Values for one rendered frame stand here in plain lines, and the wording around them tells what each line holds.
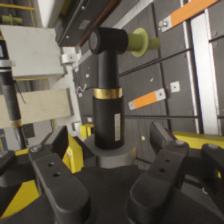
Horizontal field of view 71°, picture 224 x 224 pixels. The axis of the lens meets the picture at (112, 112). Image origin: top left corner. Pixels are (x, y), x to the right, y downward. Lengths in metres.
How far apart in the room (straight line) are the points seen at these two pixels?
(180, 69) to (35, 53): 4.47
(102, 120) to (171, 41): 0.27
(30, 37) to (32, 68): 0.80
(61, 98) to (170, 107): 4.33
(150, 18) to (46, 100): 4.26
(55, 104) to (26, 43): 1.65
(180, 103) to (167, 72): 0.08
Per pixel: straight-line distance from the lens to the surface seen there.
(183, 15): 0.40
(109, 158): 0.22
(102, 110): 0.21
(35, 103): 4.55
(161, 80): 0.42
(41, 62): 4.68
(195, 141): 0.37
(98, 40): 0.21
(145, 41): 0.25
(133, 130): 0.54
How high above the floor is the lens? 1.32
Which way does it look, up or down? 30 degrees down
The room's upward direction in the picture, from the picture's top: 102 degrees counter-clockwise
